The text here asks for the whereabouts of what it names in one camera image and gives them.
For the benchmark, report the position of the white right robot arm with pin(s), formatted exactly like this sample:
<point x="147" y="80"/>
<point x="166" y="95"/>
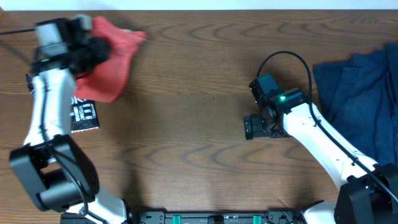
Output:
<point x="367" y="191"/>

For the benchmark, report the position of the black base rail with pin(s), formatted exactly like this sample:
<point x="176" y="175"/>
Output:
<point x="267" y="217"/>

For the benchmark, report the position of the dark blue denim garment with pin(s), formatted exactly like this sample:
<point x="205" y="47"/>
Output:
<point x="359" y="99"/>

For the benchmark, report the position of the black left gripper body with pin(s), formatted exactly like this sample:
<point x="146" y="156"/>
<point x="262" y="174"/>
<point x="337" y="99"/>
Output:
<point x="86" y="58"/>

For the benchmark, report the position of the black printed folded shirt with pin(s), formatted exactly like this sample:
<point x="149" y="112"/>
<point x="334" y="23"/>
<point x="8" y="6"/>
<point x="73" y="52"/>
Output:
<point x="82" y="116"/>

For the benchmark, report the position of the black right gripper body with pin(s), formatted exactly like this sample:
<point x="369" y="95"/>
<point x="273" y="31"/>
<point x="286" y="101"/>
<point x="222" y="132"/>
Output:
<point x="260" y="126"/>

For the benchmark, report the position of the orange red t-shirt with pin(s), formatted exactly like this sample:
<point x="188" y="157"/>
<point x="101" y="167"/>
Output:
<point x="108" y="80"/>

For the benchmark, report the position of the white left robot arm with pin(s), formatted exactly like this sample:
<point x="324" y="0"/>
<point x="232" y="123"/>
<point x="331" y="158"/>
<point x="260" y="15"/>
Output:
<point x="55" y="172"/>

